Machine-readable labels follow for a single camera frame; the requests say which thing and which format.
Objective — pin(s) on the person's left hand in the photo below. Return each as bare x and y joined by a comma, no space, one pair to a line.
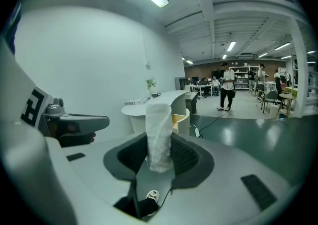
74,140

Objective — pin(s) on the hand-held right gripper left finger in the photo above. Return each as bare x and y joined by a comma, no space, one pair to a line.
129,157

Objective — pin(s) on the grey cabinet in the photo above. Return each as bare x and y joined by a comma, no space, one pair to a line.
180,83

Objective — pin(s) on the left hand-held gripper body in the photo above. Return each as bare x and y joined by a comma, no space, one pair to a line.
22,87

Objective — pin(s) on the white curved desk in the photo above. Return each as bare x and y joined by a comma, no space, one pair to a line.
139,112

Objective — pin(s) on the white storage shelf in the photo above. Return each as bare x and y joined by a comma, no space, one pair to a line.
242,77

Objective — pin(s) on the white power strip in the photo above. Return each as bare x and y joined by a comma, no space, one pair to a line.
196,131

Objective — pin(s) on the white patterned shoe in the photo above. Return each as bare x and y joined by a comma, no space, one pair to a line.
152,195

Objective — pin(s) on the white vase with green plant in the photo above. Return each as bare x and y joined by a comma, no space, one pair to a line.
151,86

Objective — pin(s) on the person's navy blue shirt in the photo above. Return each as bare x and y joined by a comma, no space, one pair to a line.
12,40

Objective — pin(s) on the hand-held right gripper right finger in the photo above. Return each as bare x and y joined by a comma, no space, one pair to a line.
188,159

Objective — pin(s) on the rectangular ceiling light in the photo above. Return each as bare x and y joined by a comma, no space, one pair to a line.
231,46

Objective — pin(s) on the grey green chair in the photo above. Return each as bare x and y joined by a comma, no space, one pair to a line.
270,98

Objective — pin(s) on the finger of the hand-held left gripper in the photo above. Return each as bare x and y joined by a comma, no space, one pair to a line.
92,121

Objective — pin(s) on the lime green chair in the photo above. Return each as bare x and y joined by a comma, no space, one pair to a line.
293,91

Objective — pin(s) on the round wooden table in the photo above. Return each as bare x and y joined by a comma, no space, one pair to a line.
288,101

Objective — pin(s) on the book with printed cover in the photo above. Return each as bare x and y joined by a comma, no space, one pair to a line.
135,101

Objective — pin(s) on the brown and cream mug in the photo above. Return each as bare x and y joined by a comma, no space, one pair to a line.
155,94

